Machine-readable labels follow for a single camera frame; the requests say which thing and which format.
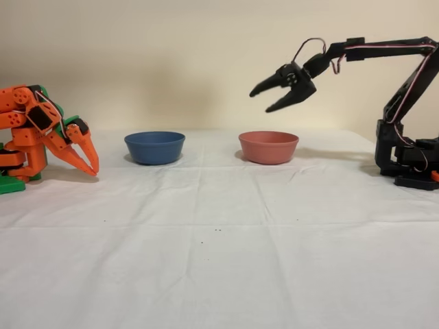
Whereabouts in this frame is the blue bowl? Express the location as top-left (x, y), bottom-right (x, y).
top-left (123, 132), bottom-right (187, 166)

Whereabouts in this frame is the red bowl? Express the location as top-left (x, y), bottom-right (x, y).
top-left (238, 131), bottom-right (300, 166)

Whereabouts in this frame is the white tablecloth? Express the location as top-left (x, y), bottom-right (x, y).
top-left (0, 129), bottom-right (439, 329)

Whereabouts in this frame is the red white black servo cable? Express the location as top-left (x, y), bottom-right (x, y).
top-left (293, 37), bottom-right (329, 64)
top-left (34, 88), bottom-right (69, 140)

